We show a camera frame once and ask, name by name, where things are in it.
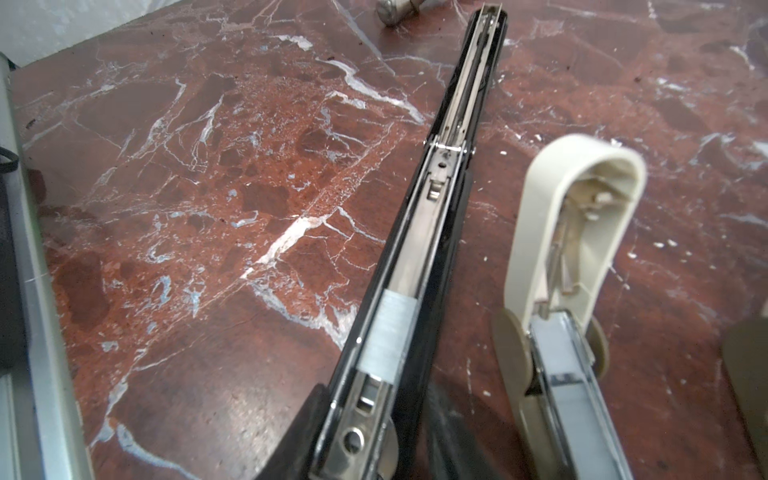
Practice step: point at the beige stapler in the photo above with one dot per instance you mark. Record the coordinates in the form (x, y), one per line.
(578, 198)
(744, 352)

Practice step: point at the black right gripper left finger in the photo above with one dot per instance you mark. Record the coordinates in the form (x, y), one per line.
(292, 458)

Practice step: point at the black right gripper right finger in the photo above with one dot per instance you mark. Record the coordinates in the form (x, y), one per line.
(453, 451)

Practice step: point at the grey toy trowel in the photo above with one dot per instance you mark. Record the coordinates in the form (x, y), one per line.
(394, 12)

